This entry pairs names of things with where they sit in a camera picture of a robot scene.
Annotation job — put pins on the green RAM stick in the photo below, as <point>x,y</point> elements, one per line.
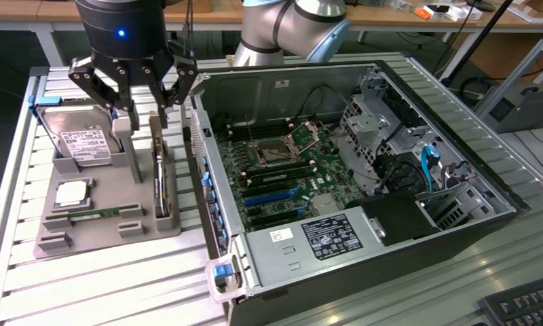
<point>95,214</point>

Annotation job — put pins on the graphics card with black fan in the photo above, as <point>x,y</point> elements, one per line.
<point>160,169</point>

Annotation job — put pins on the silver CPU chip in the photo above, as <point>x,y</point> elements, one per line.
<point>72,193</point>

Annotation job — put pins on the silver chipset heatsink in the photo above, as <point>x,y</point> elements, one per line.
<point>324,204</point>

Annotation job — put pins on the installed black RAM stick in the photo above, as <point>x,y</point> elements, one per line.
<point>283,176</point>
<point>279,168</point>

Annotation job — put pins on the small orange box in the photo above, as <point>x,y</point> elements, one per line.
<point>424,13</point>

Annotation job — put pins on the black expansion slot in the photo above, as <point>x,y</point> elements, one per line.
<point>263,191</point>
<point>276,219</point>

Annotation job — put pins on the wooden desk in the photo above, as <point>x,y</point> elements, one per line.
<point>372,15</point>
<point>10,13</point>

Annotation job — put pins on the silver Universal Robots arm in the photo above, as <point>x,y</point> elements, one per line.
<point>299,20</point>

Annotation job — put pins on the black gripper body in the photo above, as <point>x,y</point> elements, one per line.
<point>123,34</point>

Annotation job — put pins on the thin locking lever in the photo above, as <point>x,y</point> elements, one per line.
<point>251,132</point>

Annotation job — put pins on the grey plastic parts rack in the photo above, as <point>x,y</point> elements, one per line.
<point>114,190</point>

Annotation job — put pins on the silver power supply unit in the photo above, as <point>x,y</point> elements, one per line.
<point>276,258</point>

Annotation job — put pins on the hard disk with blue carrier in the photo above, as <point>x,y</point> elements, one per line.
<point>82,129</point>

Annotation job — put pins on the black stand pole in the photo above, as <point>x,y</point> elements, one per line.
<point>480,37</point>

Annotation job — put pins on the silver metal disk bay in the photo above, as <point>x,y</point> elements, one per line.
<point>367,122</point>

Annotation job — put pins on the metal socket cover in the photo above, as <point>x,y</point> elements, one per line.
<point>305,136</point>

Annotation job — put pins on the silver vented disk bay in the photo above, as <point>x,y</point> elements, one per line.
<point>453,214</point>

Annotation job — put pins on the black plastic shroud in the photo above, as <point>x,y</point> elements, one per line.
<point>399,220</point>

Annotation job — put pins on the small white box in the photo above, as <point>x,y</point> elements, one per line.
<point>464,14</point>

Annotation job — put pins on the black keyboard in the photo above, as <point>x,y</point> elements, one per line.
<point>525,305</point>

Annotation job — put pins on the aluminium profile frame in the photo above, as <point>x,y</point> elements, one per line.
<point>521,71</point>

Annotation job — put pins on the black open PC case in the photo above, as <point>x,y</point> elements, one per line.
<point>389,271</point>

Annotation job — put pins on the CPU socket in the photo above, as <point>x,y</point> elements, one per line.
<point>272,154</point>

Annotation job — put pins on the blue case latch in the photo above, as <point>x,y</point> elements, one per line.
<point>222,272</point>

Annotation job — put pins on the black RAM slot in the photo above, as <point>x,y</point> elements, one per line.
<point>263,134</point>
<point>259,126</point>

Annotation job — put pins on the green motherboard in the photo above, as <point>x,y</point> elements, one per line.
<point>331,169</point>

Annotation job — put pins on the brown cardboard box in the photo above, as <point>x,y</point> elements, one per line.
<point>203,5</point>

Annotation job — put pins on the grey metal cabinet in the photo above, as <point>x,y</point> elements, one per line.
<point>525,112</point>

